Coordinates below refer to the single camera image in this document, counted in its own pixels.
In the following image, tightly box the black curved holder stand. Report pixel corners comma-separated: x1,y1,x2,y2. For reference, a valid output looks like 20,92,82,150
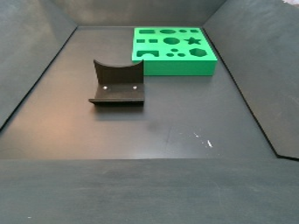
88,60,146,105

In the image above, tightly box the green shape-sorter block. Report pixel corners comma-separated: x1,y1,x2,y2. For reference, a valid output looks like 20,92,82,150
132,27,218,76

